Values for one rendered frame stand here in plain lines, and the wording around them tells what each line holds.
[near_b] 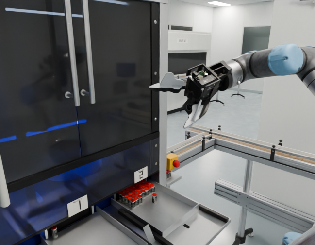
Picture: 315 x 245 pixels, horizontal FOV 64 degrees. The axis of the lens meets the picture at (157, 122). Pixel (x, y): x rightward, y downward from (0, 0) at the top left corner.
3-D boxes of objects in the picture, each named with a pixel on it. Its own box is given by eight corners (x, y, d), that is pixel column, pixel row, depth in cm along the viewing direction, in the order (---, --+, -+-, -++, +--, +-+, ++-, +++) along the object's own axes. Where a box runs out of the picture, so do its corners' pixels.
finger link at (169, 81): (151, 66, 65) (186, 70, 65) (149, 83, 69) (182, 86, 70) (151, 75, 63) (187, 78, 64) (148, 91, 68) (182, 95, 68)
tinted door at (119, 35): (81, 156, 97) (64, -13, 80) (157, 130, 127) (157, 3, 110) (81, 157, 97) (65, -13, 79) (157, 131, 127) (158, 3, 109)
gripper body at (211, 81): (185, 69, 63) (219, 55, 68) (178, 92, 70) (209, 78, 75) (204, 88, 60) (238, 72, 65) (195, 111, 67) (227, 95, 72)
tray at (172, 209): (110, 204, 123) (110, 198, 122) (148, 183, 141) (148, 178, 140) (162, 239, 100) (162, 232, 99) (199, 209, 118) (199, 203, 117)
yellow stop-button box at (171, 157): (160, 166, 143) (160, 155, 141) (168, 162, 148) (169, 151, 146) (170, 171, 138) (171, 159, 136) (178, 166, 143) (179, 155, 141)
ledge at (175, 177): (149, 178, 150) (149, 175, 150) (164, 170, 159) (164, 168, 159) (167, 186, 141) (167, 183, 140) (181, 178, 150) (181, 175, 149)
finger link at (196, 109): (187, 115, 57) (196, 89, 62) (181, 130, 61) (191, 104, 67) (200, 120, 56) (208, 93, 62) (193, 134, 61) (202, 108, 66)
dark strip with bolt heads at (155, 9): (152, 171, 129) (150, 3, 106) (157, 168, 132) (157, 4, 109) (153, 172, 129) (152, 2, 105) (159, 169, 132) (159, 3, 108)
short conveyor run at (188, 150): (155, 184, 147) (154, 160, 142) (137, 175, 157) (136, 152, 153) (215, 150, 195) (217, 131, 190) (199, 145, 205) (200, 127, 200)
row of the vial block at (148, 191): (126, 206, 121) (126, 198, 119) (152, 191, 133) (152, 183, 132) (129, 208, 119) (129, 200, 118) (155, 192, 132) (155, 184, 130)
